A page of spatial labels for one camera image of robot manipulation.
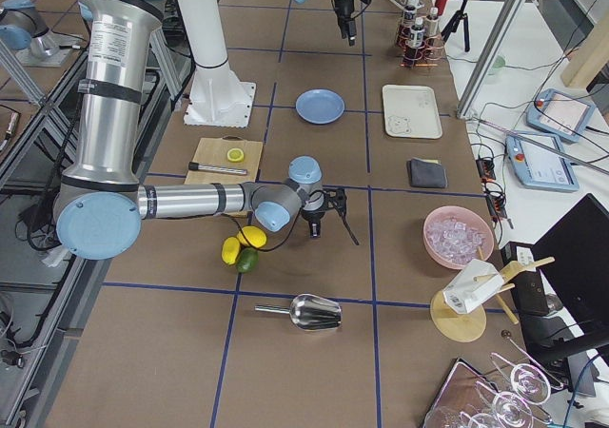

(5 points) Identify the mint green bowl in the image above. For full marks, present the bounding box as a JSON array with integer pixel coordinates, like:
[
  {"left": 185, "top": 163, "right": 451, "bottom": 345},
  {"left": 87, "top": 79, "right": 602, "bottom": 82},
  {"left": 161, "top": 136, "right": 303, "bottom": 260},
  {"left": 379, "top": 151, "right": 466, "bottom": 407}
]
[{"left": 484, "top": 54, "right": 506, "bottom": 84}]

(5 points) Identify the metal scoop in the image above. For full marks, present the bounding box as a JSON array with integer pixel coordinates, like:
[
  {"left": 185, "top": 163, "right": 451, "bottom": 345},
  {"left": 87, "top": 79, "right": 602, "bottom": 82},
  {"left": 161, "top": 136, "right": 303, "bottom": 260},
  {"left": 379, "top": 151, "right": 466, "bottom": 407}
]
[{"left": 255, "top": 294, "right": 342, "bottom": 331}]

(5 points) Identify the half lemon slice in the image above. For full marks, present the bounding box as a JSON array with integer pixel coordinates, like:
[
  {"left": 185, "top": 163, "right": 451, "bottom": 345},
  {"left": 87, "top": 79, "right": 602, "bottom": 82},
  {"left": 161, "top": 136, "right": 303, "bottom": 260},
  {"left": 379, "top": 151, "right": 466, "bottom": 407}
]
[{"left": 226, "top": 147, "right": 245, "bottom": 163}]

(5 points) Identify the black monitor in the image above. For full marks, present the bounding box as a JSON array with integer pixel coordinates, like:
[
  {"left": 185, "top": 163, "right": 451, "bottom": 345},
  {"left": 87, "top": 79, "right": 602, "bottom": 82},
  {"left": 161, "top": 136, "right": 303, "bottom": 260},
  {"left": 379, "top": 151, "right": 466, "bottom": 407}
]
[{"left": 513, "top": 193, "right": 608, "bottom": 364}]

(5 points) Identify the black mini tripod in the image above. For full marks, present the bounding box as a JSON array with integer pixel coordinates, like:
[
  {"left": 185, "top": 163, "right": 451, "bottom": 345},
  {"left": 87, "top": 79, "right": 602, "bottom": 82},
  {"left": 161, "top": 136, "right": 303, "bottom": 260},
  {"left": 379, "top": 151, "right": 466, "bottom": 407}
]
[{"left": 441, "top": 0, "right": 470, "bottom": 52}]

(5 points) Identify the copper wire bottle rack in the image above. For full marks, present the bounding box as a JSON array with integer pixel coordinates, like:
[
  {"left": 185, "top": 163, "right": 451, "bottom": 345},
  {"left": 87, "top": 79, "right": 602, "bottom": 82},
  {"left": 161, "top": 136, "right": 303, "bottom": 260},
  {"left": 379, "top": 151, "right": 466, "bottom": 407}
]
[{"left": 395, "top": 20, "right": 444, "bottom": 68}]

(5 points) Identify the dark drink bottle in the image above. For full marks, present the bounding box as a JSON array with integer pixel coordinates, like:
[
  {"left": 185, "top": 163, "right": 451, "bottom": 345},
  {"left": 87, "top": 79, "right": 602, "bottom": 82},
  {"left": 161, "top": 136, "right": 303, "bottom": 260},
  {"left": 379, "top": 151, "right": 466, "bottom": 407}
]
[
  {"left": 397, "top": 4, "right": 417, "bottom": 48},
  {"left": 424, "top": 7, "right": 442, "bottom": 49},
  {"left": 404, "top": 17, "right": 424, "bottom": 67}
]

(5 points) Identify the cream rectangular tray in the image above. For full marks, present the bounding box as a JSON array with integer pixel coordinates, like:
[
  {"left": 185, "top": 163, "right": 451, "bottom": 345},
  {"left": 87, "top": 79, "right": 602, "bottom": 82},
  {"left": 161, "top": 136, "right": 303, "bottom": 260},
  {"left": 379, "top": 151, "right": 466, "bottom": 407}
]
[{"left": 382, "top": 85, "right": 442, "bottom": 140}]

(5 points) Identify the wooden paper towel stand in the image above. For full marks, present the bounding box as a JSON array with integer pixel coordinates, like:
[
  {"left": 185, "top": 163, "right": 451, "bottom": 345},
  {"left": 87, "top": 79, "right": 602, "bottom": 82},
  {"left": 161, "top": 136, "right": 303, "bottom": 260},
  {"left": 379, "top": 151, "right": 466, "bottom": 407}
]
[{"left": 430, "top": 257, "right": 555, "bottom": 342}]

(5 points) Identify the white camera pole base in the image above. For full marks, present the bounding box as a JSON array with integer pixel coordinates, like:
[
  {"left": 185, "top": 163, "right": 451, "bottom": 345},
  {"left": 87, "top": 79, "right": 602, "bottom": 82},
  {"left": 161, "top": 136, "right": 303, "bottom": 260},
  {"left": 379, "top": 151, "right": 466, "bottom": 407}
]
[{"left": 178, "top": 0, "right": 256, "bottom": 128}]

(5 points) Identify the pink bowl with ice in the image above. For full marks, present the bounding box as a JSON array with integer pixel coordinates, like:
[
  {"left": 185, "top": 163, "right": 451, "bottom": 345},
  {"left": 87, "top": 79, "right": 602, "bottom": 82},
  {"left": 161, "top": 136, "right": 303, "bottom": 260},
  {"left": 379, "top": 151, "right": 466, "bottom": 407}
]
[{"left": 422, "top": 205, "right": 495, "bottom": 269}]

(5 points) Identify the yellow lemon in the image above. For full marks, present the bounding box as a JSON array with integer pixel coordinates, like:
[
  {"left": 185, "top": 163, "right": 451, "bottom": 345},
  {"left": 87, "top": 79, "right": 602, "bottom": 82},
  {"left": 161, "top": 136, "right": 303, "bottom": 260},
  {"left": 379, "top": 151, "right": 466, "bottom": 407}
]
[
  {"left": 221, "top": 236, "right": 241, "bottom": 265},
  {"left": 237, "top": 225, "right": 267, "bottom": 248}
]

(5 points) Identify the aluminium frame post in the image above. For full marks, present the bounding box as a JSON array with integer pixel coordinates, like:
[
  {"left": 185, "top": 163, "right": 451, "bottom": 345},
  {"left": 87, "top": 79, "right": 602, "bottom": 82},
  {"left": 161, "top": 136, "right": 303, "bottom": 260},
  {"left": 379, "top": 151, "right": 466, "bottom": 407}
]
[{"left": 456, "top": 0, "right": 526, "bottom": 119}]

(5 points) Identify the blue teach pendant tablet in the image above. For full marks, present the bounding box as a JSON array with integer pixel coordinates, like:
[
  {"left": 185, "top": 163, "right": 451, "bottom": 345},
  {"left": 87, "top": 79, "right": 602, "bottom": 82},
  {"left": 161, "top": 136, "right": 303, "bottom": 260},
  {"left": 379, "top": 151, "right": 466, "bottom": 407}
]
[{"left": 505, "top": 131, "right": 580, "bottom": 192}]

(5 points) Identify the wooden cutting board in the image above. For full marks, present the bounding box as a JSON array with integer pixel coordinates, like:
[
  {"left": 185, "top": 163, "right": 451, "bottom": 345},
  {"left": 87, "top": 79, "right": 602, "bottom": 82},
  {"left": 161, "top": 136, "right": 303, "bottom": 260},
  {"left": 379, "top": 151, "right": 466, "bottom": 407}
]
[{"left": 185, "top": 137, "right": 264, "bottom": 185}]

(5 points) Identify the green lime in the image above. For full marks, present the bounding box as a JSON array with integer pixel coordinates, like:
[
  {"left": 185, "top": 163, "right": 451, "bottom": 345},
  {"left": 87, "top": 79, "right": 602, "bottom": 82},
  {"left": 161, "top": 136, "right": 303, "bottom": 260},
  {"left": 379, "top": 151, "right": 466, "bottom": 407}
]
[{"left": 235, "top": 247, "right": 259, "bottom": 273}]

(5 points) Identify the black handled knife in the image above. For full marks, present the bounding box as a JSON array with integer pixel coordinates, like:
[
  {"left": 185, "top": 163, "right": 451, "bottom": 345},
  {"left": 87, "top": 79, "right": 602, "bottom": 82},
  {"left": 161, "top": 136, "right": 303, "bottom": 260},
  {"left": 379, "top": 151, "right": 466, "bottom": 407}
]
[{"left": 188, "top": 161, "right": 248, "bottom": 176}]

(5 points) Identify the white carton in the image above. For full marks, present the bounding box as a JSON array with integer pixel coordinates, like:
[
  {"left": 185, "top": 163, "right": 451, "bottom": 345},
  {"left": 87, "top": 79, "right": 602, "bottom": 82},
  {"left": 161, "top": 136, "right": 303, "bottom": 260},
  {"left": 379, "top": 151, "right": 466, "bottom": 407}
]
[{"left": 442, "top": 259, "right": 504, "bottom": 315}]

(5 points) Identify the dark grey folded cloth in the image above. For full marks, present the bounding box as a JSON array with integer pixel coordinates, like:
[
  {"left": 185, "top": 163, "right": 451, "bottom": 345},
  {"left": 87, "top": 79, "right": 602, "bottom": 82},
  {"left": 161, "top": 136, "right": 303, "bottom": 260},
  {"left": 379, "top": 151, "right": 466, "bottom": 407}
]
[{"left": 406, "top": 158, "right": 447, "bottom": 188}]

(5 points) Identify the blue plate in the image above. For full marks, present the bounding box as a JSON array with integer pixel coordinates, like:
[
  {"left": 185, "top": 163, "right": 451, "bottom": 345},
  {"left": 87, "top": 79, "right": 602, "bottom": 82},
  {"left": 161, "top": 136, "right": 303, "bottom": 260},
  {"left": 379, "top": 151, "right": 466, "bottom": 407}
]
[{"left": 295, "top": 88, "right": 345, "bottom": 125}]

